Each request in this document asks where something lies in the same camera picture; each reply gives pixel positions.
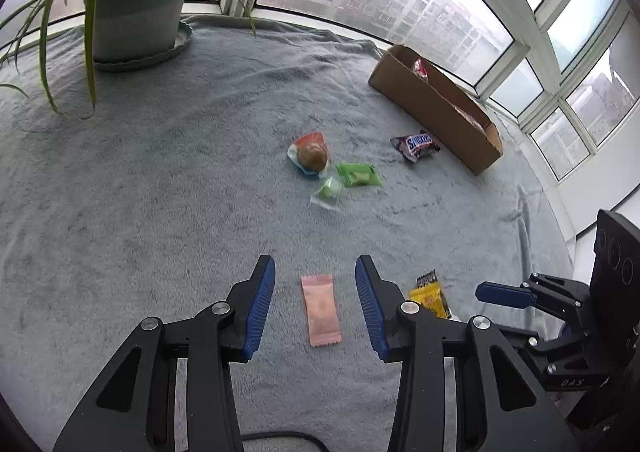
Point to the pink candy packet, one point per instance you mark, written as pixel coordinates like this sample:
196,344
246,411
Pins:
320,309

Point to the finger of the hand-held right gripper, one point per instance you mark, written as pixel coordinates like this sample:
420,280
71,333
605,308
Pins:
502,295
570,357

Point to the yellow snack packet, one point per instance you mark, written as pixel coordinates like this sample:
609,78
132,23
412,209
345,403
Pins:
430,299

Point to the grey-green pot saucer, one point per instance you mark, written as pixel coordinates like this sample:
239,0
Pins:
182,40

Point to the red snack wrapper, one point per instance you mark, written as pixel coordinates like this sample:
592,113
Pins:
420,68

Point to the grey fleece blanket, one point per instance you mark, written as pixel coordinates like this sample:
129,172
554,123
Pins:
150,207

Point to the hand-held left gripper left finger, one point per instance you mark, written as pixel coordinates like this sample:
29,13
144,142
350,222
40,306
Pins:
260,302

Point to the brown cardboard box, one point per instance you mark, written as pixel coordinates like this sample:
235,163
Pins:
435,107

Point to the round pastry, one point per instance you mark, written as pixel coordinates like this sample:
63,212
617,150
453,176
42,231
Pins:
312,157

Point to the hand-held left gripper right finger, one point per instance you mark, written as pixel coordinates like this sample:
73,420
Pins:
370,302

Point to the brown chocolate bar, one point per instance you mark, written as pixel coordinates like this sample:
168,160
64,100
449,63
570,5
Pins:
415,145

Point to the clear green candy packet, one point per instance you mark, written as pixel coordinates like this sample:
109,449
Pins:
327,191

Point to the grey-green flower pot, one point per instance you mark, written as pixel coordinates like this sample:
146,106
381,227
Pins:
135,17

